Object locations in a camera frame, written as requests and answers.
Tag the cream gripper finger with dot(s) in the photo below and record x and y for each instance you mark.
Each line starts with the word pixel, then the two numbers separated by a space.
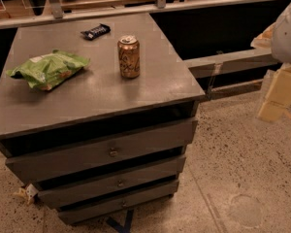
pixel 276 93
pixel 264 40

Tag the orange soda can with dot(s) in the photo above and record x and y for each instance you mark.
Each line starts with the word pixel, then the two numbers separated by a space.
pixel 129 56

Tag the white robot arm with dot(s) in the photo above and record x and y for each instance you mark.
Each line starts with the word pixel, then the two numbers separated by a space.
pixel 277 38

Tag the bottom grey drawer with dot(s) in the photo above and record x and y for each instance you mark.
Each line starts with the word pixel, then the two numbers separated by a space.
pixel 119 202

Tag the grey drawer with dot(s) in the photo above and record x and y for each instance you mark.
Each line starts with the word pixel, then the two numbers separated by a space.
pixel 46 165
pixel 76 192
pixel 119 202

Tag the dark candy bar wrapper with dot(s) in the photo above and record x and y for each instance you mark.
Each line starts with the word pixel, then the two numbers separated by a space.
pixel 96 32

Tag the grey drawer cabinet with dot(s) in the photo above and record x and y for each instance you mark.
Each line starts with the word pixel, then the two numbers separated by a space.
pixel 97 104

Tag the green chip bag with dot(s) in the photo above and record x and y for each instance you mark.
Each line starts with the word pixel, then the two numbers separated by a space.
pixel 45 72

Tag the middle grey drawer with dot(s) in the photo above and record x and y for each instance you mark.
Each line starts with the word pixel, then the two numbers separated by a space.
pixel 76 192

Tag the top grey drawer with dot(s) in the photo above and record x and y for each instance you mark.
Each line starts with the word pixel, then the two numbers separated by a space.
pixel 46 165

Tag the crumpled paper scrap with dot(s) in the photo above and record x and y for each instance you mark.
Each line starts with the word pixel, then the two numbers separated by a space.
pixel 28 192

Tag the metal railing frame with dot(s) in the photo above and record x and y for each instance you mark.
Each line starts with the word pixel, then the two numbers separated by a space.
pixel 15 14

